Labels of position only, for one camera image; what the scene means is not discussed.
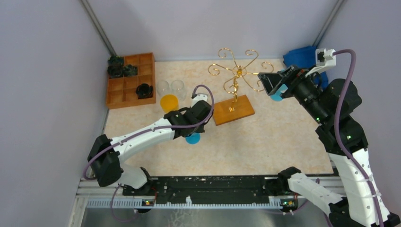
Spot yellow plastic wine glass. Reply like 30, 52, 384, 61
159, 94, 179, 114

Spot blue cloth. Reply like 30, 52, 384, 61
283, 46, 329, 90

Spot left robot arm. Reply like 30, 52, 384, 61
87, 100, 213, 189

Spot gold wire glass rack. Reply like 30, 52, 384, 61
208, 48, 265, 126

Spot orange compartment tray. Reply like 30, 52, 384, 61
106, 52, 156, 109

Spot black mounting base rail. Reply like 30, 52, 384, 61
122, 175, 300, 205

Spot black parts in tray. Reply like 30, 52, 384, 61
107, 53, 154, 101

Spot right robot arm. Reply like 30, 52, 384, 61
258, 66, 401, 227

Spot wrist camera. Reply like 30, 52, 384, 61
191, 93, 208, 107
306, 48, 337, 77

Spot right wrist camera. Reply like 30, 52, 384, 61
306, 48, 337, 77

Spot clear ribbed wine glass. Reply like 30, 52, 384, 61
156, 80, 171, 98

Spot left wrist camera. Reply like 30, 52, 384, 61
191, 93, 208, 107

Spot blue plastic wine glass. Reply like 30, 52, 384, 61
270, 84, 288, 102

